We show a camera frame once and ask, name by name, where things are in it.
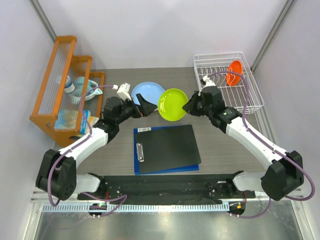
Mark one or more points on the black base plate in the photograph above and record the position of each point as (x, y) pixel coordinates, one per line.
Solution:
(167, 190)

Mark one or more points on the teal scrub brush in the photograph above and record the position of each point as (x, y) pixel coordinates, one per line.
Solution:
(75, 95)

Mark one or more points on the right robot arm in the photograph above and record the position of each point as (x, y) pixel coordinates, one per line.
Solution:
(282, 168)

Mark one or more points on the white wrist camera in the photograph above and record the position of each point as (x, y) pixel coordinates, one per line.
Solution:
(207, 82)
(123, 91)

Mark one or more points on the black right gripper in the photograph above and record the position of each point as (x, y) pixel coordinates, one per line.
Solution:
(190, 107)

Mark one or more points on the orange plate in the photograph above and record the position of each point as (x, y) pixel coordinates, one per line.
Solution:
(235, 69)

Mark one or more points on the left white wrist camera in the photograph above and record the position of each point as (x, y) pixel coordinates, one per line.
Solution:
(123, 91)

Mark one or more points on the green plate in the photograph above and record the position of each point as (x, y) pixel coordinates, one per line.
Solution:
(170, 104)

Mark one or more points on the blue folder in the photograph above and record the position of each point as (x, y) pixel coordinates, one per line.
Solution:
(137, 172)

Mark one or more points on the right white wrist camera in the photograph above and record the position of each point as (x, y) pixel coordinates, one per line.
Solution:
(207, 82)

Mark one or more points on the white and teal bowl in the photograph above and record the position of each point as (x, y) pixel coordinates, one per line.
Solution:
(92, 92)

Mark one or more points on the small white blue jar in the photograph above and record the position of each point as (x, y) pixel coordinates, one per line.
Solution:
(69, 87)

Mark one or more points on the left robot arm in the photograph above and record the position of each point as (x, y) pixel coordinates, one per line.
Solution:
(58, 170)

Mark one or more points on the white wire dish rack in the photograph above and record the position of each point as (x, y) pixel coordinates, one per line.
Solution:
(215, 65)

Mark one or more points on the blue plate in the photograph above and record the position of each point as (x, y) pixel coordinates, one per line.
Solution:
(150, 91)

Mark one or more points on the black clipboard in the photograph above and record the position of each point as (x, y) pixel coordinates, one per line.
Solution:
(167, 148)

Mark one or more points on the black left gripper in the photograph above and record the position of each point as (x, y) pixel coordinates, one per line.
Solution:
(146, 108)

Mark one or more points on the aluminium frame rail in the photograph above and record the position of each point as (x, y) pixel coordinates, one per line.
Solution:
(79, 202)

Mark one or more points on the orange wooden shelf rack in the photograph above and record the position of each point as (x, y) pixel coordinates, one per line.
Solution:
(51, 96)

